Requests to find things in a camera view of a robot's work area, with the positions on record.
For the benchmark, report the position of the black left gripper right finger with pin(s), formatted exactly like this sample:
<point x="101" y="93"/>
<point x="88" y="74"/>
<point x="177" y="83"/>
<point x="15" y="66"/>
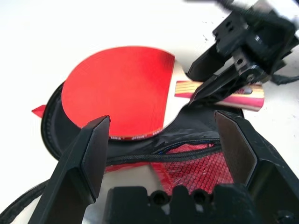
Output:
<point x="261" y="168"/>

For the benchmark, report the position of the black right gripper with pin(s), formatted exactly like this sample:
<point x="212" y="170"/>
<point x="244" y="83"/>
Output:
<point x="261" y="42"/>

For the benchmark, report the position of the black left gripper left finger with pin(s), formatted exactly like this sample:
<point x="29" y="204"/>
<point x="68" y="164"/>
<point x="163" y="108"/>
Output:
<point x="77" y="168"/>

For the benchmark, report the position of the red black paddle case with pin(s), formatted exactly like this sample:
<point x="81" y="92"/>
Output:
<point x="53" y="130"/>

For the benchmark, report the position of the red ping-pong paddle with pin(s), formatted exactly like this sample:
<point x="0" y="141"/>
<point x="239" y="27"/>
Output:
<point x="116" y="88"/>

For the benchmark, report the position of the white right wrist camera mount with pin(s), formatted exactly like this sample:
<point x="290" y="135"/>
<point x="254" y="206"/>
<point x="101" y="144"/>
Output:
<point x="265" y="4"/>

